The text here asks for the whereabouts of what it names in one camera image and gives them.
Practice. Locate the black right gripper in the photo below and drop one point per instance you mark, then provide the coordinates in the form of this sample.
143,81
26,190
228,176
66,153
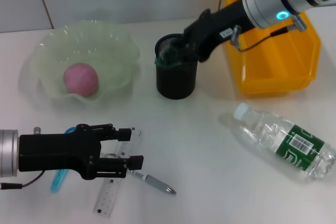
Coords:
218,27

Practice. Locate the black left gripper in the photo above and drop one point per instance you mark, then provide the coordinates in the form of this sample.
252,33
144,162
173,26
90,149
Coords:
52,151

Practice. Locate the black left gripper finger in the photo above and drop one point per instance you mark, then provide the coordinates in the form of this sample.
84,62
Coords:
136,162

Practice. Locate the green plastic scrap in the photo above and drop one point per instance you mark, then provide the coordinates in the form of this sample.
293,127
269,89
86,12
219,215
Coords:
166,58

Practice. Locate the pink peach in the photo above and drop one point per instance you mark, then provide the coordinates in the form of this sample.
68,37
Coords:
81,78

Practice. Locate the clear green-labelled water bottle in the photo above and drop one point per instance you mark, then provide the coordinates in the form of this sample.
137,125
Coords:
296,145

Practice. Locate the white and silver left arm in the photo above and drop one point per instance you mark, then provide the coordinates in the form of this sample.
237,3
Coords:
9,153

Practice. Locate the grey and clear pen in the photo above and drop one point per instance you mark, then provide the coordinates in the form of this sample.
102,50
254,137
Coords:
157,183

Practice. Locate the transparent plastic ruler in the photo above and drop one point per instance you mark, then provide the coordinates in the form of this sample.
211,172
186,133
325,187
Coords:
105,197

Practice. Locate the blue scissors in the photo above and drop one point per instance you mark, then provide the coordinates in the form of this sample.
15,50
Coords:
56,182

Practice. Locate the pale green glass fruit plate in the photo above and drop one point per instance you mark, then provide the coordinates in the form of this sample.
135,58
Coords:
105,51

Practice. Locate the black mesh cup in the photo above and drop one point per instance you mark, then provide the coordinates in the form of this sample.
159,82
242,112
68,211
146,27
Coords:
176,82

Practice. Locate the yellow plastic bin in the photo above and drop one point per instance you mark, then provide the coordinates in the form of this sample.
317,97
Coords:
275,58

